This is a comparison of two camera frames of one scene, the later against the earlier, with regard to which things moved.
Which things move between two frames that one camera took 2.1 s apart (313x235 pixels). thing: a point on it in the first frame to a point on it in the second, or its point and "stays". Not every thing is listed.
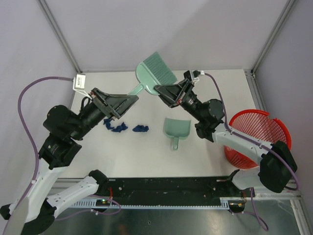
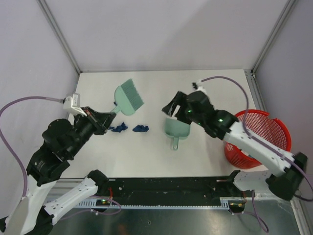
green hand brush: (152, 72) to (127, 98)
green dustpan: (175, 129) stays
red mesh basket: (262, 126) stays
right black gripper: (175, 95) to (170, 109)
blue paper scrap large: (139, 128) stays
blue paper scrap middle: (120, 128) stays
